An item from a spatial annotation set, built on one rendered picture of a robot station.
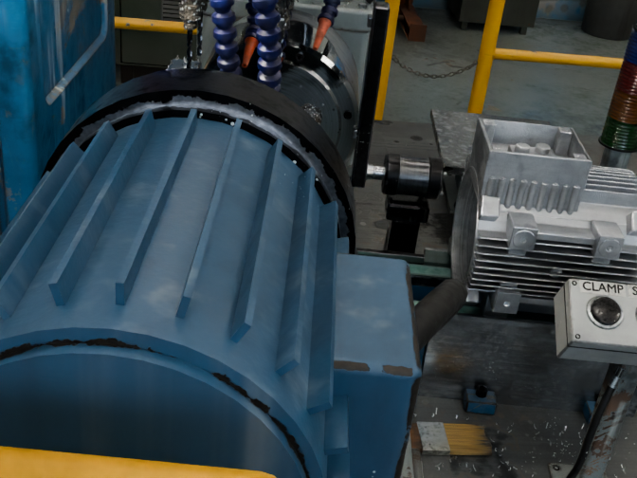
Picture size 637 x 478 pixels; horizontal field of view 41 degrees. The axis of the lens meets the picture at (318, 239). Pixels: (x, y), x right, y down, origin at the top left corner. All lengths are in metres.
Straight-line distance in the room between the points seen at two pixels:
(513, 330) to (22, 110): 0.63
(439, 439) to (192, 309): 0.80
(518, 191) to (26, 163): 0.55
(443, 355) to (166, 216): 0.79
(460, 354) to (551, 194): 0.24
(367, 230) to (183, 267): 1.18
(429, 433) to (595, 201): 0.35
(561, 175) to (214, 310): 0.76
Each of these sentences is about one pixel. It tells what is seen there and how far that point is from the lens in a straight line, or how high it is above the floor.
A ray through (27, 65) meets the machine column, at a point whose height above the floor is 1.23.
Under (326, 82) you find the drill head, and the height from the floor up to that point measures 1.11.
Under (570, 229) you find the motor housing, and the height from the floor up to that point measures 1.06.
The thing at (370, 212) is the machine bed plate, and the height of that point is 0.80.
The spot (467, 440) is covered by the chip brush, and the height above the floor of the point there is 0.81.
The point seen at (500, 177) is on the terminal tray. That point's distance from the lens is 1.02.
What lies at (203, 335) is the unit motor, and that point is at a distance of 0.30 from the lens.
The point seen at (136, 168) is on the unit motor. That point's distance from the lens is 0.40.
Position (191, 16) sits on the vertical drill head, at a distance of 0.95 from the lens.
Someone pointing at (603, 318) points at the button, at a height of 1.07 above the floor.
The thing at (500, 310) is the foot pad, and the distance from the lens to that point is 1.06.
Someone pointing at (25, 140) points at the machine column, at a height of 1.16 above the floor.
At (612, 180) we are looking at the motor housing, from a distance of 1.10.
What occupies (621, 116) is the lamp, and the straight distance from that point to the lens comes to 1.39.
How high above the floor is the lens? 1.53
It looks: 30 degrees down
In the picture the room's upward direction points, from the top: 7 degrees clockwise
